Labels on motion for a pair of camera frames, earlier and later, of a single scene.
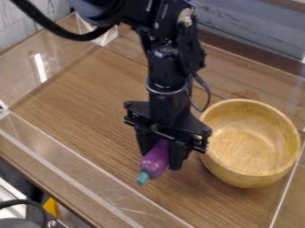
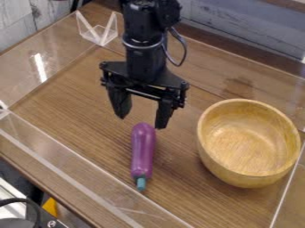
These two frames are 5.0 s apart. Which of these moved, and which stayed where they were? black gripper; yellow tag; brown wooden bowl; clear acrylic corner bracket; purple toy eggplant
Moved: black gripper; purple toy eggplant
Stayed: brown wooden bowl; clear acrylic corner bracket; yellow tag
